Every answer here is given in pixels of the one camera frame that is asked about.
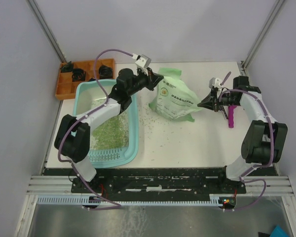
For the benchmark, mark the blue object bottom corner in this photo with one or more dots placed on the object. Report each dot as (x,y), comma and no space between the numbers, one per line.
(278,232)

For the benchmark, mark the black ring part in tray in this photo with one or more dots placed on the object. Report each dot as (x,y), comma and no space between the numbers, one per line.
(78,74)

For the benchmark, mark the orange compartment tray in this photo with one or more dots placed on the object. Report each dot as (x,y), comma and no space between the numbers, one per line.
(66,88)

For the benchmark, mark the white plastic clip tool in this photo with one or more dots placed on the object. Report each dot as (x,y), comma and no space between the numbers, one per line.
(225,114)

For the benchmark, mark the magenta plastic litter scoop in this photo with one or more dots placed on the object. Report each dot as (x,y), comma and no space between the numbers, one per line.
(231,116)

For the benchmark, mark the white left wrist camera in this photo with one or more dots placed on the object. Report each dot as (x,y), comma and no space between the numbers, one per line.
(142,62)

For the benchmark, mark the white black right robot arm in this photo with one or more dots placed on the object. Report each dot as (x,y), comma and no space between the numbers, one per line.
(264,141)

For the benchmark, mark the teal plastic litter box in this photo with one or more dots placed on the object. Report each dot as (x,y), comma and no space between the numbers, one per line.
(88,97)

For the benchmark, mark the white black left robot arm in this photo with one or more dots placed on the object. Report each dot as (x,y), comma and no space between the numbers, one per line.
(73,137)

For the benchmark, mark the aluminium frame rail left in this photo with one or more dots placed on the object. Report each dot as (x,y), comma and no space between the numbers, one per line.
(46,29)

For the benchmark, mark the green litter granules pile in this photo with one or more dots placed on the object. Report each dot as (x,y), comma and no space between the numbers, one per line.
(112,134)

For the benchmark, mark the black round part in tray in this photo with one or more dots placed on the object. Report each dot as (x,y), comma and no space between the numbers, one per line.
(105,72)

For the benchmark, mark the green cat litter bag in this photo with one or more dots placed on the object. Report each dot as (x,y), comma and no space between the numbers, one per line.
(174,100)

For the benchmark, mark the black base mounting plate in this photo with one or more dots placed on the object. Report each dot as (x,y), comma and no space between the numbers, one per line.
(159,184)

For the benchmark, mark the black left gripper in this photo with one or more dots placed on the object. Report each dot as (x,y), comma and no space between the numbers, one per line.
(151,79)

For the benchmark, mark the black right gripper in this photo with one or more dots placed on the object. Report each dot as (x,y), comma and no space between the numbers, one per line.
(211,101)

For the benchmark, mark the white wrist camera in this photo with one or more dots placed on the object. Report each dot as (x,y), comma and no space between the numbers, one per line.
(142,62)
(215,83)

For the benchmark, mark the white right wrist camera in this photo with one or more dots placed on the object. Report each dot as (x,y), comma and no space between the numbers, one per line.
(215,83)

